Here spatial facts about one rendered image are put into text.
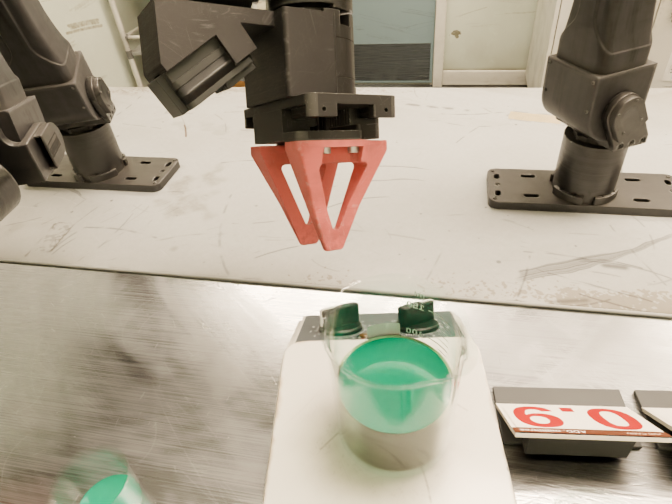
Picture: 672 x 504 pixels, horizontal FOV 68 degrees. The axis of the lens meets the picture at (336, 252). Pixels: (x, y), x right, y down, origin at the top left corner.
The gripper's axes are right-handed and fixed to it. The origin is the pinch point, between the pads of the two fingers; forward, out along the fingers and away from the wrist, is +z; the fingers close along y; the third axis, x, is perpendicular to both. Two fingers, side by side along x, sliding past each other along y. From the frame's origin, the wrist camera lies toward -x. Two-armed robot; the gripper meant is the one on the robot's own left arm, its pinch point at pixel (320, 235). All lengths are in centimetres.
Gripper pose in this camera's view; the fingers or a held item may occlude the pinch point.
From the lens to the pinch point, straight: 35.8
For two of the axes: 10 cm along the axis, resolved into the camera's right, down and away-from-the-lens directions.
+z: 0.4, 9.8, 1.9
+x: 8.5, -1.3, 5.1
